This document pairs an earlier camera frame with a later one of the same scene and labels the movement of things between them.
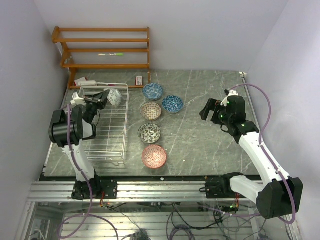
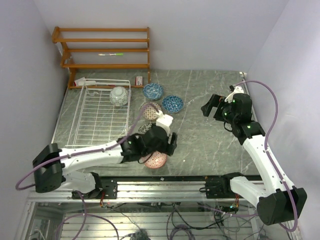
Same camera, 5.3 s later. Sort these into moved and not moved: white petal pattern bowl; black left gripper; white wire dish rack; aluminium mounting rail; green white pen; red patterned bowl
Moved: white petal pattern bowl; black left gripper
Not moved: red patterned bowl; green white pen; white wire dish rack; aluminium mounting rail
